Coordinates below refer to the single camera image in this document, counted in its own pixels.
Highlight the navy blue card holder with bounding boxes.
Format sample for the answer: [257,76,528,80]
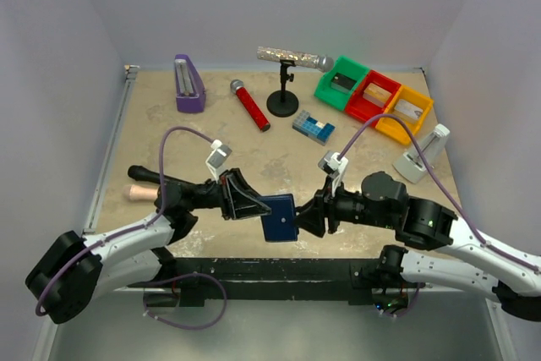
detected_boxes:
[260,194,298,243]

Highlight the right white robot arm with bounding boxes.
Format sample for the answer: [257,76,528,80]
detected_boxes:
[294,172,540,322]

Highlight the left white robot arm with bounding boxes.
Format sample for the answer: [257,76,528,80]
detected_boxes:
[25,166,271,324]

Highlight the gold card in red bin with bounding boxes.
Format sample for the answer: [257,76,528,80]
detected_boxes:
[363,84,392,107]

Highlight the white card in yellow bin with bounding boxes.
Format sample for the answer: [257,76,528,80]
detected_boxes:
[393,99,424,123]

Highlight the dark card in green bin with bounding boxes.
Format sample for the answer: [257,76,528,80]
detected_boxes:
[330,74,357,93]

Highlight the black microphone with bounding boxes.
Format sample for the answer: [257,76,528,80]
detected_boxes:
[128,165,186,185]

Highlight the pink microphone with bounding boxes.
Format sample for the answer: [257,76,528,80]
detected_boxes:
[123,184,158,202]

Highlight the white metronome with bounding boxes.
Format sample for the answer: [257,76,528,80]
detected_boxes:
[393,123,450,183]

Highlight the blue toy brick block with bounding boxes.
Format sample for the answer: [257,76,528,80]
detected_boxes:
[292,110,335,145]

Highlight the black microphone stand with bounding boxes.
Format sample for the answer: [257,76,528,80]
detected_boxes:
[266,59,299,118]

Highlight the red glitter microphone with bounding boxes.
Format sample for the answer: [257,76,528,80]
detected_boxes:
[230,79,271,132]

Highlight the purple metronome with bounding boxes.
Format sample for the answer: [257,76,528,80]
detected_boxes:
[174,54,206,114]

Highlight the red plastic bin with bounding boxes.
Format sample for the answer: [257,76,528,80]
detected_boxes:
[345,70,401,123]

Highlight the green plastic bin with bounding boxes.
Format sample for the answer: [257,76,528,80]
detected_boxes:
[314,56,370,111]

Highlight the yellow plastic bin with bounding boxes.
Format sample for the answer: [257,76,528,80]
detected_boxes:
[375,85,434,145]

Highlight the silver glitter microphone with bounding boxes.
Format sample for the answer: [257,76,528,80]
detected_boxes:
[256,46,335,73]

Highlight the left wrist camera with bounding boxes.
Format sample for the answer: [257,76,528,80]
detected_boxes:
[205,139,232,181]

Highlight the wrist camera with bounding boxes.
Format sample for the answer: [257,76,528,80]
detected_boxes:
[318,150,348,195]
[205,139,232,181]

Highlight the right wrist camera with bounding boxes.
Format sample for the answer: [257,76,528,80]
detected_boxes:
[318,150,348,195]

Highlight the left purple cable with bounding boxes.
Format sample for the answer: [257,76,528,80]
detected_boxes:
[34,126,229,330]

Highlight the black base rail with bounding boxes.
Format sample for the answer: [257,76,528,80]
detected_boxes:
[125,257,409,308]

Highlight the aluminium frame rail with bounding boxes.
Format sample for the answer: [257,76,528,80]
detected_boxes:
[31,65,140,361]

